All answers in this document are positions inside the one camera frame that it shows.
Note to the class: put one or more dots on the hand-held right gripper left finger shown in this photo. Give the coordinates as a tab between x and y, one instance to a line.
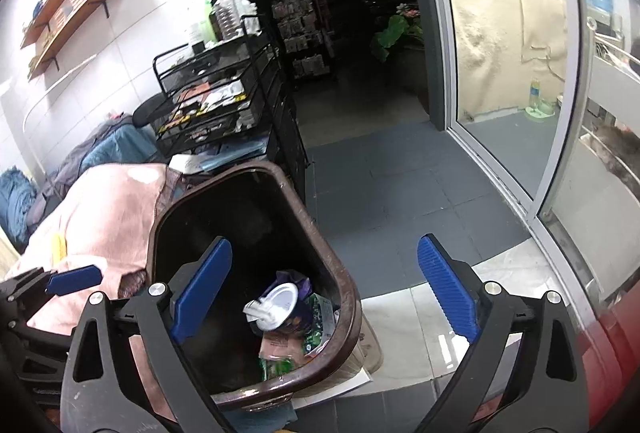
200	285

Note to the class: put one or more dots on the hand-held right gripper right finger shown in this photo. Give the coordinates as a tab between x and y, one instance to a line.
450	288

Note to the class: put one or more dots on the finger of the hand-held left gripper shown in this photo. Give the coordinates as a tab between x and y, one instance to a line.
75	279

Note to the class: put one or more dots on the brown trash bin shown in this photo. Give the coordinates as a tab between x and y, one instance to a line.
225	213

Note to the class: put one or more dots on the pink printed blanket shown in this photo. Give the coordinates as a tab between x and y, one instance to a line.
100	213

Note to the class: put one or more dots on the purple cup with white lid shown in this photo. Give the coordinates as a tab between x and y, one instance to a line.
280	305

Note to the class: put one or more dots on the pile of blue sheets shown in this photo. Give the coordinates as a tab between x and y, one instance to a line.
15	203

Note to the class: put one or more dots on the grey blanket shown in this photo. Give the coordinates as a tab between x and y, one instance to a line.
75	158

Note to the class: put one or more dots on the white box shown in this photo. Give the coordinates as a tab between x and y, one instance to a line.
185	164

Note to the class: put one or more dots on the white paper sheet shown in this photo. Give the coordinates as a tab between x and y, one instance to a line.
345	385

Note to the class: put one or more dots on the red panel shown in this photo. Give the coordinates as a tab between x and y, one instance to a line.
620	353

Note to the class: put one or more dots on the black stool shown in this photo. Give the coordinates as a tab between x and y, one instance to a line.
147	110

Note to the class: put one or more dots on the green pet bowl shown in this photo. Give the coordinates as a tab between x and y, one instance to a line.
542	110

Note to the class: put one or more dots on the black mesh cart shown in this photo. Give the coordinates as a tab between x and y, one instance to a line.
220	83

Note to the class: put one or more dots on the clear plastic bottle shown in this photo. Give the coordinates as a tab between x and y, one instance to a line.
535	93

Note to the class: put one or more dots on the grey furry animal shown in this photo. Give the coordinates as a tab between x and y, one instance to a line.
615	148

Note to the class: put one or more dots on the sliding glass door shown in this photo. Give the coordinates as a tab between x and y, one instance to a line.
500	63
580	13

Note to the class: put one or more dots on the green potted plant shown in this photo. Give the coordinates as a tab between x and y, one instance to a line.
395	33

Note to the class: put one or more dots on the dark display rack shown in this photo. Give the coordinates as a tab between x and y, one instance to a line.
300	43

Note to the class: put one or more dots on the cluster of pump bottles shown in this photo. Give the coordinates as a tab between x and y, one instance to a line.
225	13

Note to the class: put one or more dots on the white curved rail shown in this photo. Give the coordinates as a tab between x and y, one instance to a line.
62	80

